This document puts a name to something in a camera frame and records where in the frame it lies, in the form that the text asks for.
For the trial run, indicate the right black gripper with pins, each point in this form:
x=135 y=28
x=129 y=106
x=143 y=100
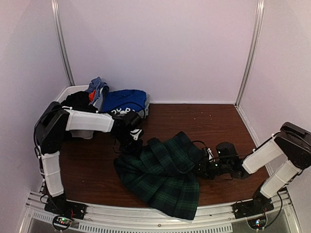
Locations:
x=203 y=169

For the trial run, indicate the aluminium frame post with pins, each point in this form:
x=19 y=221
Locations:
x=252 y=50
x=61 y=41

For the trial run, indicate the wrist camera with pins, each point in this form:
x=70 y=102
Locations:
x=208 y=155
x=136 y=133

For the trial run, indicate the folded grey button shirt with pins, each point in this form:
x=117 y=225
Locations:
x=145 y=112

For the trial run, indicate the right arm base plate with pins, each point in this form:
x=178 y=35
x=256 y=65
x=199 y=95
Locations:
x=249 y=208

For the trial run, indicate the white plastic laundry bin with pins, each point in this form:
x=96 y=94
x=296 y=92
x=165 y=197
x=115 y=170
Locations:
x=83 y=124

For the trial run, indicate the black garment in bin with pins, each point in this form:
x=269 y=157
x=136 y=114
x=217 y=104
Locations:
x=79 y=101

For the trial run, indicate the right aluminium frame post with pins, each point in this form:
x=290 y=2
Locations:
x=252 y=50

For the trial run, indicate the dark green plaid shirt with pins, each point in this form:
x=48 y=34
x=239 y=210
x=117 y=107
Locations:
x=162 y=175

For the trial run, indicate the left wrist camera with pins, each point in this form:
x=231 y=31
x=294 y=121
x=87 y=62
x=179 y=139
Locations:
x=136 y=133

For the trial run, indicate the orange garment in bin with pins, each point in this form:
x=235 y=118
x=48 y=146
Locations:
x=92 y=95

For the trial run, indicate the front aluminium rail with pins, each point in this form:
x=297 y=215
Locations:
x=218 y=218

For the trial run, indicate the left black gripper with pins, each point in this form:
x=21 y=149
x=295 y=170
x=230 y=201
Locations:
x=135 y=151

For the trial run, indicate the left aluminium frame post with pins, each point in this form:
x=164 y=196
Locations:
x=61 y=41

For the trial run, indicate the blue t-shirt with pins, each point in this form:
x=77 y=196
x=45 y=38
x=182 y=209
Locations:
x=124 y=101

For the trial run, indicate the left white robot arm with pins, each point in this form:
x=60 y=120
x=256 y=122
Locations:
x=57 y=120

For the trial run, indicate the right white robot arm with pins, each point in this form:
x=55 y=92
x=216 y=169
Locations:
x=290 y=141

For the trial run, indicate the blue checkered garment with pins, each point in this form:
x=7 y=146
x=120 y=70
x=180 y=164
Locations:
x=101 y=88

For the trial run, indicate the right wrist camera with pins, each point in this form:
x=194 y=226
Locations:
x=208 y=155

